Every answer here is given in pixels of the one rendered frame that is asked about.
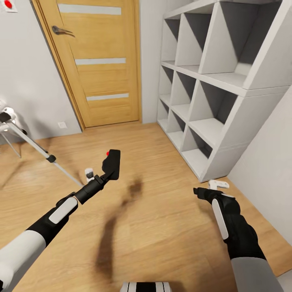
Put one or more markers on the door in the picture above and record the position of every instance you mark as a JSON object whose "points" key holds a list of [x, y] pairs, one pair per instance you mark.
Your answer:
{"points": [[96, 47]]}

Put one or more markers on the camera tripod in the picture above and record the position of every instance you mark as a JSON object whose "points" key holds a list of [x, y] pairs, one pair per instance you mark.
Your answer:
{"points": [[6, 118]]}

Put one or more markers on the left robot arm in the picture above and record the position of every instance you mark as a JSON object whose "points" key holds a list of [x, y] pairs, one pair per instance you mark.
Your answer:
{"points": [[20, 254]]}

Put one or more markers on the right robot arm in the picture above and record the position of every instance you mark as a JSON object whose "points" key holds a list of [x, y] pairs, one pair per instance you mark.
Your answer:
{"points": [[251, 269]]}

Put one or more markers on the bookcase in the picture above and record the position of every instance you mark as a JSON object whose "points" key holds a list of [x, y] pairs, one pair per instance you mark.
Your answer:
{"points": [[201, 45]]}

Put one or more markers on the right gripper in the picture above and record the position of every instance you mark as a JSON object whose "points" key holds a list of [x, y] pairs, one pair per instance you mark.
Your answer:
{"points": [[204, 193]]}

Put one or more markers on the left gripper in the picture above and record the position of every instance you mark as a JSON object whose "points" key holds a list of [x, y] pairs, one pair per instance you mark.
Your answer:
{"points": [[97, 184]]}

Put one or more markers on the digital camera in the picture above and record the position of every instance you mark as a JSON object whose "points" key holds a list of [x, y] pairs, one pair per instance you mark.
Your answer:
{"points": [[112, 162]]}

